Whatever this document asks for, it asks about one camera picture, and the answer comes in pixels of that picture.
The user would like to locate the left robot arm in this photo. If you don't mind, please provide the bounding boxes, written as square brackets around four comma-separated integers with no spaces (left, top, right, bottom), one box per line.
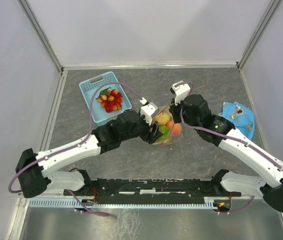
[13,110,163,198]

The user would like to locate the purple cable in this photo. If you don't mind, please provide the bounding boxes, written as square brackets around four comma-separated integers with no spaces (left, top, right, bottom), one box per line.
[8,82,145,217]
[173,81,283,216]

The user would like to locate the clear zip top bag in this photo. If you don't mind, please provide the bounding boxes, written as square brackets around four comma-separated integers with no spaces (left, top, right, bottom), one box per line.
[152,105,183,146]

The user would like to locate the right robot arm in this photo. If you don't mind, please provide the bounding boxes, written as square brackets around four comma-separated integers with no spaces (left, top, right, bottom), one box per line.
[169,93,283,213]

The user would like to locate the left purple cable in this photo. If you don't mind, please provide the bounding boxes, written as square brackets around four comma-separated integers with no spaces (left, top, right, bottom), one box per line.
[8,82,145,217]

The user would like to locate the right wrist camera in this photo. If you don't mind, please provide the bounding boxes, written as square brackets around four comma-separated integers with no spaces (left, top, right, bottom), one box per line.
[170,80,193,106]

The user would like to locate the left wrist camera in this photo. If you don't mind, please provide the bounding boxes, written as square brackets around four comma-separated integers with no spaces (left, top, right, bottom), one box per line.
[139,97,159,126]

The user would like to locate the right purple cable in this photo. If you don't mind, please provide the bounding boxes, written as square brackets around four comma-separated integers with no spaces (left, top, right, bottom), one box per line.
[173,81,283,216]

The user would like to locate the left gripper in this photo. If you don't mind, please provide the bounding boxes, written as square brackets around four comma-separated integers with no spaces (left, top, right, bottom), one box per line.
[121,112,163,144]

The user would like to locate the green grape bunch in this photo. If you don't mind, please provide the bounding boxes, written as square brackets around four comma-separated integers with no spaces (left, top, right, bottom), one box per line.
[157,125,171,142]

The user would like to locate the blue printed cloth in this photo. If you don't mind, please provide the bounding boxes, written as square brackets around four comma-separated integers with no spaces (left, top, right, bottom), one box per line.
[219,101,256,140]

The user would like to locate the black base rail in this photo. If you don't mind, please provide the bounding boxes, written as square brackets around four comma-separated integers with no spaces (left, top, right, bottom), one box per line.
[74,178,242,204]

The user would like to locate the light blue plastic basket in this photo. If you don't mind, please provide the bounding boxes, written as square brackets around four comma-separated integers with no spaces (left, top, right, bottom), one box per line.
[79,71,132,126]

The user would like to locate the red lychee cluster with leaves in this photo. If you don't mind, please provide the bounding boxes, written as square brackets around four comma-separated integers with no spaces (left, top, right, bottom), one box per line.
[96,87,123,113]

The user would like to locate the light blue cable duct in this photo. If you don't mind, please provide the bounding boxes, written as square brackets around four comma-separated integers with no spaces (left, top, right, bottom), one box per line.
[28,198,217,210]

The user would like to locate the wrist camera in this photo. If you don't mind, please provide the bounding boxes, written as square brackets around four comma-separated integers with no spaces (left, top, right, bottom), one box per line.
[139,97,159,126]
[170,80,193,106]

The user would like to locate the orange pink peach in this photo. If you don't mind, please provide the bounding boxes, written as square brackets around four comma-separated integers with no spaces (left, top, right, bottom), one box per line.
[166,120,182,137]

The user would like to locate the yellow starfruit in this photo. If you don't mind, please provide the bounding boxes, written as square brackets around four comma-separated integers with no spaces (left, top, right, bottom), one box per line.
[154,135,172,145]

